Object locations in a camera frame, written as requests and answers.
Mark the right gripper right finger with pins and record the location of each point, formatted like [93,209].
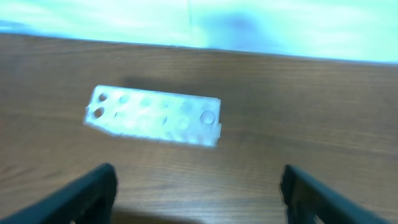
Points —
[317,199]

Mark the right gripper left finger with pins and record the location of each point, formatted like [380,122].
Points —
[71,199]

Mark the clear test tube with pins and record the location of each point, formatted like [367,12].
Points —
[207,118]

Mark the white test tube rack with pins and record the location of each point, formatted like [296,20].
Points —
[149,118]

